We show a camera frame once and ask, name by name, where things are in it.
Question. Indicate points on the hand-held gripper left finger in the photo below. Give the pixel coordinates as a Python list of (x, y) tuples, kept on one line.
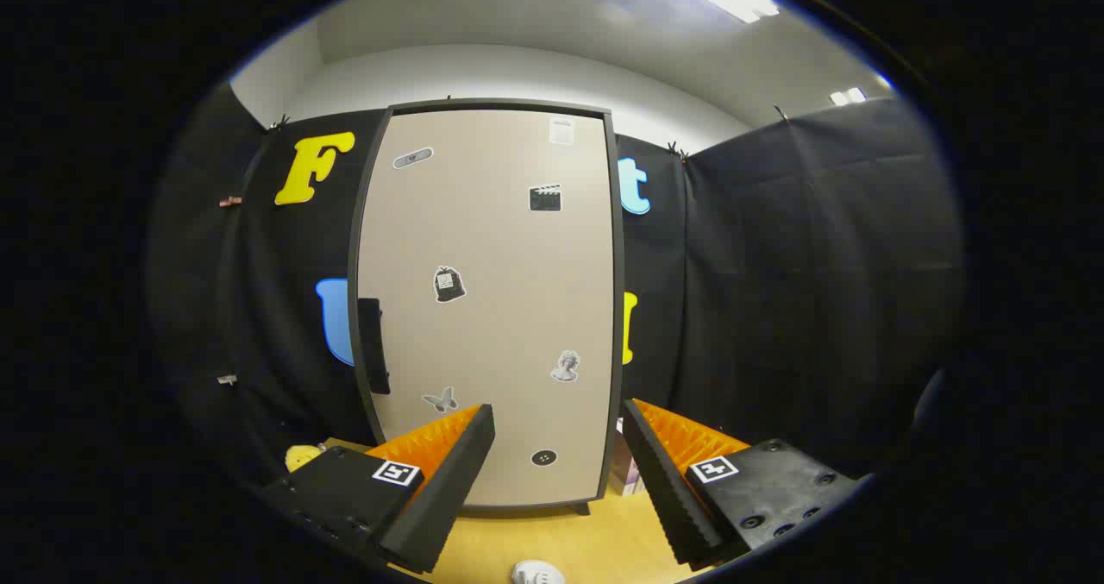
[(448, 498)]

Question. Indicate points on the small ceiling light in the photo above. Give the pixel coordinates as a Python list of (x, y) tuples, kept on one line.
[(848, 96)]

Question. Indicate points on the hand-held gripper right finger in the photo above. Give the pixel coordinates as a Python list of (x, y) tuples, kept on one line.
[(668, 498)]

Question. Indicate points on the white shoe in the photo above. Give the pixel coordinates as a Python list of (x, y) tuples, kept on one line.
[(536, 574)]

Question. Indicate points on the black backdrop cloth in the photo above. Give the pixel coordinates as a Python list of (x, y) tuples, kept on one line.
[(776, 291)]

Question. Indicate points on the yellow plush toy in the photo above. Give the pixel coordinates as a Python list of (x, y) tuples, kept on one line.
[(302, 457)]

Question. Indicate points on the grey shoe cabinet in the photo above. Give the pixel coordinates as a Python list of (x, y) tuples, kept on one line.
[(619, 308)]

